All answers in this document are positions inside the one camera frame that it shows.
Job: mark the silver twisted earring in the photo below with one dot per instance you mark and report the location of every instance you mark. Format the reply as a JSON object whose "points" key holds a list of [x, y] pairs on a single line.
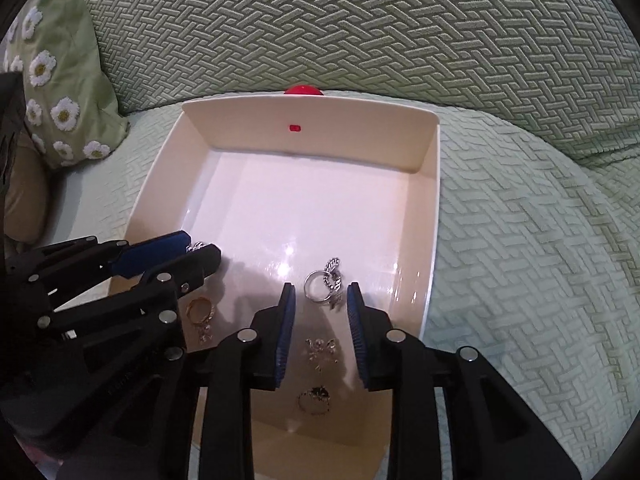
{"points": [[334, 269]]}

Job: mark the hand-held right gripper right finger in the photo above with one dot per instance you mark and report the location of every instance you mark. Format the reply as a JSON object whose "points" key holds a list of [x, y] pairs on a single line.
{"points": [[357, 345]]}

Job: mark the crystal stud earring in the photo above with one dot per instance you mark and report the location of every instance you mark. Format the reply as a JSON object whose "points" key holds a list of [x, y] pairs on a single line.
{"points": [[329, 347], [314, 349]]}

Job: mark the tan cushion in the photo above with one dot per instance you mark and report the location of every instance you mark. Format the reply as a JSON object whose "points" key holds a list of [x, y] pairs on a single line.
{"points": [[25, 200]]}

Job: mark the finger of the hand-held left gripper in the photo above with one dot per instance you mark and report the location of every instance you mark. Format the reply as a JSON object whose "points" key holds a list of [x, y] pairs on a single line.
{"points": [[150, 256], [197, 264]]}

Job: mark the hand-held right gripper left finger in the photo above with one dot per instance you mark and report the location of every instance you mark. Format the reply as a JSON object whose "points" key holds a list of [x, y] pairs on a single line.
{"points": [[285, 345]]}

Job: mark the green textured sofa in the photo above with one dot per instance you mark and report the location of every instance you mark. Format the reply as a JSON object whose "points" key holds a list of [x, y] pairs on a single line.
{"points": [[400, 40]]}

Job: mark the green daisy pillow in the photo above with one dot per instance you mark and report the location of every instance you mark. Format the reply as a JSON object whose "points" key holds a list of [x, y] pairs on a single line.
{"points": [[60, 95]]}

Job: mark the cream plastic tray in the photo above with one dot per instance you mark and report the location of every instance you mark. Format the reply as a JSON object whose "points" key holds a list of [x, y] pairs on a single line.
{"points": [[310, 220]]}

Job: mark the small silver dangling earring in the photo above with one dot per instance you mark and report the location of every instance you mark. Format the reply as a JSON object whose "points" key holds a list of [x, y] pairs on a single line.
{"points": [[205, 333]]}

